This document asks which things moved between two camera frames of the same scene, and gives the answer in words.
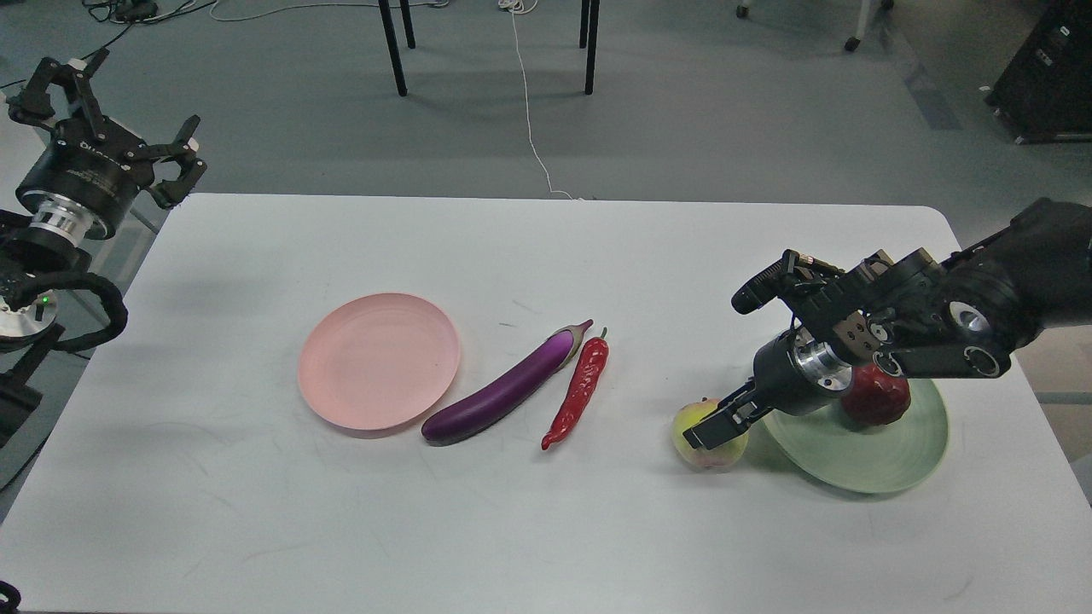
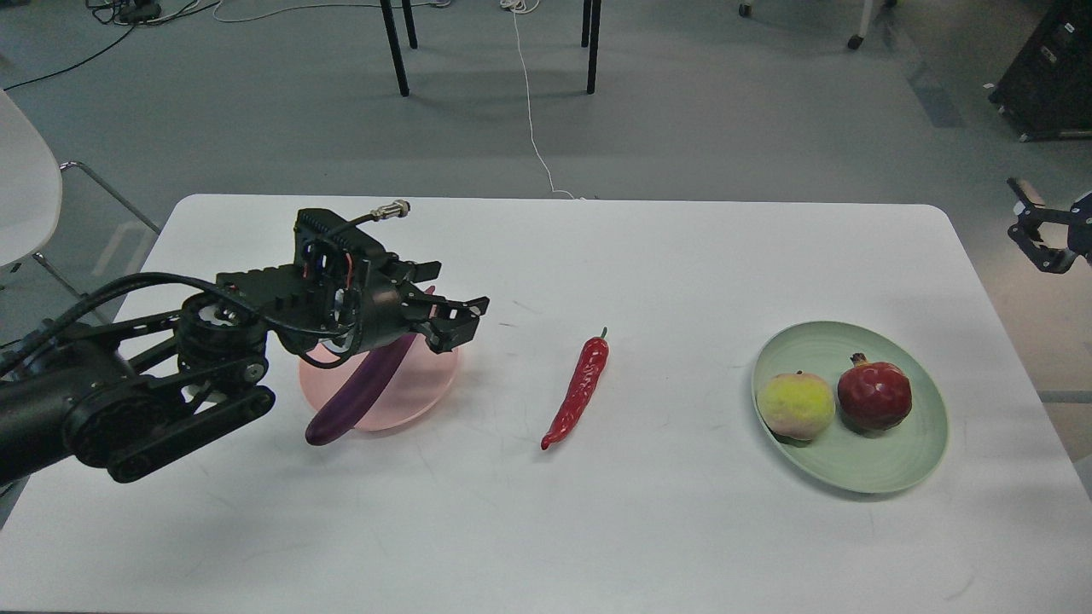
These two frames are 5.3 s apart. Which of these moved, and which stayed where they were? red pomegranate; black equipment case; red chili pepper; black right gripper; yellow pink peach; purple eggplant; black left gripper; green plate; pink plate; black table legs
Moved: yellow pink peach; black right gripper; black left gripper; purple eggplant
Stayed: black table legs; green plate; red chili pepper; pink plate; red pomegranate; black equipment case
